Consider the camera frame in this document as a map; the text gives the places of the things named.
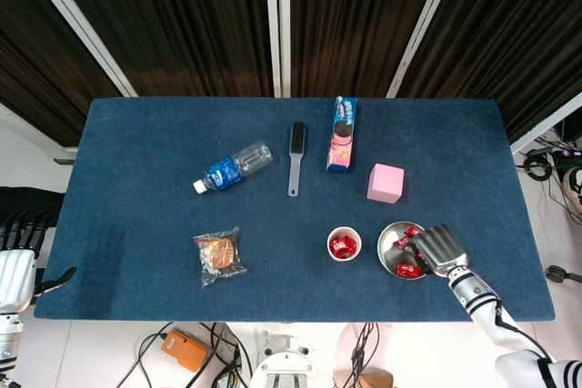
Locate blue table cloth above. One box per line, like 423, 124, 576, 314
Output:
34, 96, 557, 323

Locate black floor cable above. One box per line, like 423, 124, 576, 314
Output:
349, 322, 381, 388
116, 322, 176, 388

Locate blue pink cookie box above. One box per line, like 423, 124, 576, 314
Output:
325, 95, 359, 174

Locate clear bottle blue label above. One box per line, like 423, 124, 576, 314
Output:
192, 140, 275, 195

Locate white black sneaker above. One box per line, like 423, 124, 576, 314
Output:
562, 167, 582, 219

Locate orange device box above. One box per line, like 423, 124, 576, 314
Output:
161, 327, 209, 373

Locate brown wooden object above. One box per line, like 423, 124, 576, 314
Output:
358, 369, 395, 388

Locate grey brush black bristles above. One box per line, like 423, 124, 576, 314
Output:
286, 122, 308, 198

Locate black handle device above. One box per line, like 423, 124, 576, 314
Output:
545, 264, 582, 284

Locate black coiled cable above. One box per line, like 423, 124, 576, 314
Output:
522, 149, 555, 181

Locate white frame post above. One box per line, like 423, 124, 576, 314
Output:
508, 91, 582, 155
276, 0, 293, 98
263, 0, 282, 98
385, 0, 466, 98
14, 0, 139, 98

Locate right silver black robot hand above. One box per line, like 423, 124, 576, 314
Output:
410, 224, 469, 279

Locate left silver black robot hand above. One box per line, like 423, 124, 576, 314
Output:
0, 210, 77, 315

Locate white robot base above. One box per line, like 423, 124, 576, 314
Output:
248, 329, 329, 388

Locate bread in clear wrapper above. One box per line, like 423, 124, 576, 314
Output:
192, 225, 249, 289

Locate pink foam cube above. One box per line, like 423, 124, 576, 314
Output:
366, 163, 406, 205

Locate white paper cup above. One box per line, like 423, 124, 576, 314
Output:
326, 225, 363, 264

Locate black bulky object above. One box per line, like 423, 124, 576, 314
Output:
0, 186, 65, 228

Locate dark pleated curtain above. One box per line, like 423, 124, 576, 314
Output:
288, 0, 451, 98
41, 0, 276, 98
396, 0, 582, 144
0, 0, 123, 147

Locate silver metal plate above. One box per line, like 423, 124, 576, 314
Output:
376, 221, 431, 280

